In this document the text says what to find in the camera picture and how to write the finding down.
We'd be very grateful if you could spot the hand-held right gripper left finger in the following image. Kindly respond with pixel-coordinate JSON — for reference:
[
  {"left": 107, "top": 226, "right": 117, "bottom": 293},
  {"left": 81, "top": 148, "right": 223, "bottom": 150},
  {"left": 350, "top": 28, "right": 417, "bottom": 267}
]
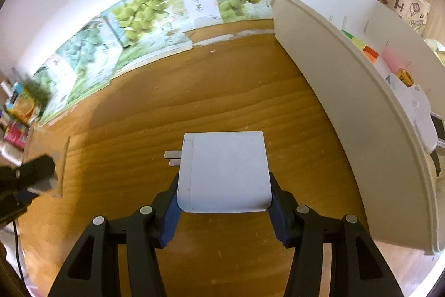
[{"left": 47, "top": 173, "right": 183, "bottom": 297}]

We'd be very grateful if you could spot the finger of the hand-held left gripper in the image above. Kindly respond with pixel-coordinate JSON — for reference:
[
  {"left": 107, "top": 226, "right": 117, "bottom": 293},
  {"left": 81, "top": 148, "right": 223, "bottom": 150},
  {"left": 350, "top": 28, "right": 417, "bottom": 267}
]
[
  {"left": 12, "top": 154, "right": 57, "bottom": 195},
  {"left": 0, "top": 188, "right": 33, "bottom": 226}
]

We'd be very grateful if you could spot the white plastic storage bin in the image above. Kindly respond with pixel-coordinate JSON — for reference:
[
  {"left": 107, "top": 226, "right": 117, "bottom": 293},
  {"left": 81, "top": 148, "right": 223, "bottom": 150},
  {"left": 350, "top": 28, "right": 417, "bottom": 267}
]
[{"left": 270, "top": 0, "right": 439, "bottom": 256}]

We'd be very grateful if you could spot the white charger adapter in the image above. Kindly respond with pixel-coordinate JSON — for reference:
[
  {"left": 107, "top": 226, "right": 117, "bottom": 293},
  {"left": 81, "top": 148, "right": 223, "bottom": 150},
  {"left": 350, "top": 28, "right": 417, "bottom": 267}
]
[{"left": 164, "top": 131, "right": 272, "bottom": 214}]

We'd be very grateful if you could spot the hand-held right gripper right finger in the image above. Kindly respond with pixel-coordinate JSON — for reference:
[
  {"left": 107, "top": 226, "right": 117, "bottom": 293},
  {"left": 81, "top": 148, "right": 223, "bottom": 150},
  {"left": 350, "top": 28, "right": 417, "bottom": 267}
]
[{"left": 268, "top": 173, "right": 404, "bottom": 297}]

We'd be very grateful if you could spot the thick black cable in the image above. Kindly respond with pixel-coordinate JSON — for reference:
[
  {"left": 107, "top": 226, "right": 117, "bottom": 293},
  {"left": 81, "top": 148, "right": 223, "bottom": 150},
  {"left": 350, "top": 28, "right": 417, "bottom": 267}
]
[{"left": 12, "top": 220, "right": 26, "bottom": 284}]

